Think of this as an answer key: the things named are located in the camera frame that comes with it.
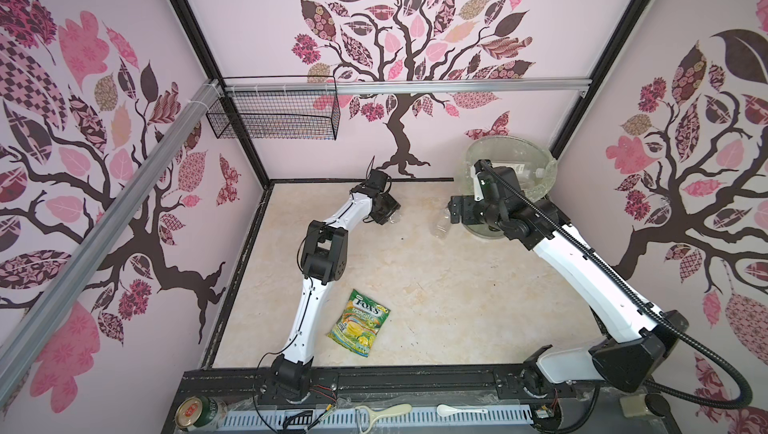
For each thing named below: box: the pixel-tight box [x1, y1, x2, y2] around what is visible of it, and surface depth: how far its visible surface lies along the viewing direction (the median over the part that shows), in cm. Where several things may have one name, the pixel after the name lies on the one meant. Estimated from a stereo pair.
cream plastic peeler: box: [355, 403, 413, 433], surface depth 71 cm
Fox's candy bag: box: [327, 289, 391, 358], surface depth 83 cm
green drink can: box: [175, 395, 228, 429], surface depth 64 cm
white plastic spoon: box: [436, 404, 489, 417], surface depth 71 cm
